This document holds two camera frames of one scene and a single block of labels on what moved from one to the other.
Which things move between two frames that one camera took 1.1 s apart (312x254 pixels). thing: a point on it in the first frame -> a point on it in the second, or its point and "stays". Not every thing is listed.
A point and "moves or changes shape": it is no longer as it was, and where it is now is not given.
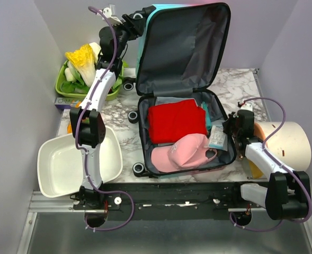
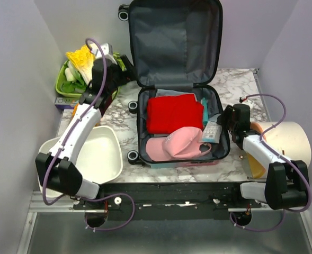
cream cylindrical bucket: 293,144 stays
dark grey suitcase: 180,119 moves or changes shape
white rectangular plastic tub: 60,162 stays
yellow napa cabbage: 84,60 stays
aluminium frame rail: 41,203 stays
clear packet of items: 217,139 -> 212,133
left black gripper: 134,27 -> 130,74
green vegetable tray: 60,75 stays
